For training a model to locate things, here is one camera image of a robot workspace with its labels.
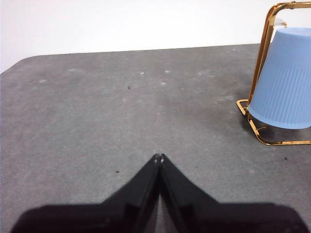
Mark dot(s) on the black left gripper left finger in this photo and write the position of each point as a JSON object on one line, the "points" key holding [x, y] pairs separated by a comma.
{"points": [[141, 189]]}

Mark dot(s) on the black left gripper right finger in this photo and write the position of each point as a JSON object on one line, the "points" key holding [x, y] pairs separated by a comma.
{"points": [[181, 189]]}

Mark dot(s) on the blue ribbed plastic cup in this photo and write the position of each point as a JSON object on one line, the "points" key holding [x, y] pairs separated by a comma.
{"points": [[284, 85]]}

